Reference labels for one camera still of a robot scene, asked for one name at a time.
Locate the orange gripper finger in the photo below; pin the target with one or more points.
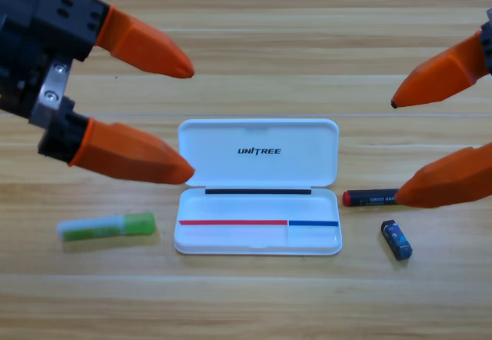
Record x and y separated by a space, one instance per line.
442 74
127 153
449 178

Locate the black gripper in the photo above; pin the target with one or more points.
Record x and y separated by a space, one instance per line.
21 59

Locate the dark blue eraser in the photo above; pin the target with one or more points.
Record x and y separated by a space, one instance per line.
397 242

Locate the black marker with red cap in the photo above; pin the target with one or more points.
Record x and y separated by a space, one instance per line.
365 197

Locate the white Unitree pencil case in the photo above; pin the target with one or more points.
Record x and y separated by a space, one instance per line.
257 167

